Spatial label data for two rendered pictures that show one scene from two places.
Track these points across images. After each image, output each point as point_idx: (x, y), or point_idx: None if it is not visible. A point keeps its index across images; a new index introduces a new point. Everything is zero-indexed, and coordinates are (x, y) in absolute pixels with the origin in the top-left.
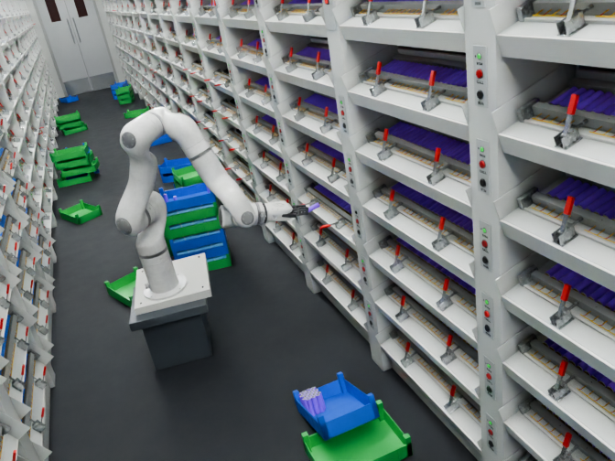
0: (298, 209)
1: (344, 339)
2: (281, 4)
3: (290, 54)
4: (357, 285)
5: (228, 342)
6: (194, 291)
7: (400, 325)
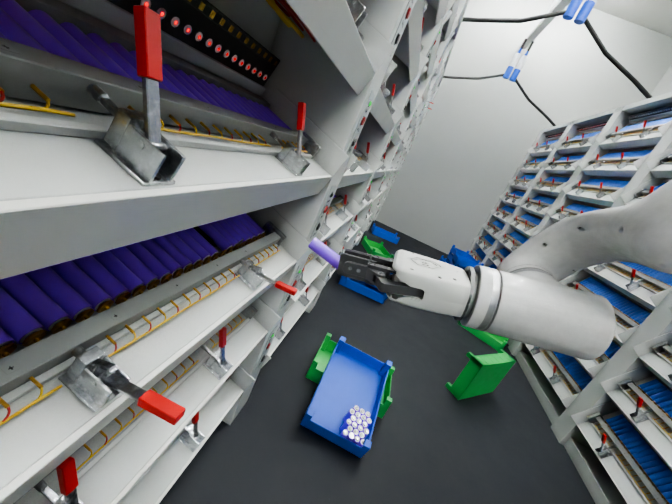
0: (373, 255)
1: (199, 497)
2: None
3: None
4: (260, 340)
5: None
6: None
7: (305, 288)
